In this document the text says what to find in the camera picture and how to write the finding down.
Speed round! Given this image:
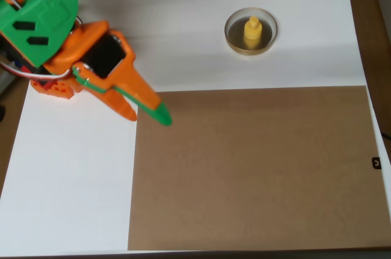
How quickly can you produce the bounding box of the brown cardboard mat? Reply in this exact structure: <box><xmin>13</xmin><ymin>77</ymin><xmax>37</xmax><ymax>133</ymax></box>
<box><xmin>127</xmin><ymin>86</ymin><xmax>391</xmax><ymax>251</ymax></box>

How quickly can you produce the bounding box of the red white black servo cable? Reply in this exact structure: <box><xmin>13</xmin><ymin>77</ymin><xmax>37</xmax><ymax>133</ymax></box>
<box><xmin>0</xmin><ymin>56</ymin><xmax>73</xmax><ymax>82</ymax></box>

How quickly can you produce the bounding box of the small yellow plastic piece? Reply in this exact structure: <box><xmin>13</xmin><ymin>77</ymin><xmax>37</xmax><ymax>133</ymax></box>
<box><xmin>243</xmin><ymin>16</ymin><xmax>263</xmax><ymax>49</ymax></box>

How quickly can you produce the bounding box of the white bowl with gold rim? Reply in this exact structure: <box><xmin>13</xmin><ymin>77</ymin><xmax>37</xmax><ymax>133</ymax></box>
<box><xmin>224</xmin><ymin>7</ymin><xmax>279</xmax><ymax>56</ymax></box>

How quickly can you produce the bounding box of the white base board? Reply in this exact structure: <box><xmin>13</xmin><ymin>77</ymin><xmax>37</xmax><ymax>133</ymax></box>
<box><xmin>0</xmin><ymin>0</ymin><xmax>391</xmax><ymax>255</ymax></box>

